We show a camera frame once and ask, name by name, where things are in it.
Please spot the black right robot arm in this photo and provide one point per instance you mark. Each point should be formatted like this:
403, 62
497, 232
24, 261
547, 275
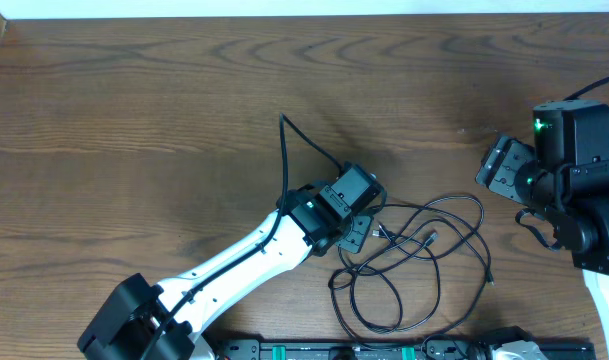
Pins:
562, 179

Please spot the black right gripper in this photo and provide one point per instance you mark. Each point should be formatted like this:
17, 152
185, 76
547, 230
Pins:
502, 163

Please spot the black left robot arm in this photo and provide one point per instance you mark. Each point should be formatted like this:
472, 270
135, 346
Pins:
167, 320

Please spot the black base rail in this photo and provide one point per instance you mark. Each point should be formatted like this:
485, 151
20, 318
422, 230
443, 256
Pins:
251, 349

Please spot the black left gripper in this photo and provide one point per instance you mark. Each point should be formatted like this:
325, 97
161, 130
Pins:
357, 244

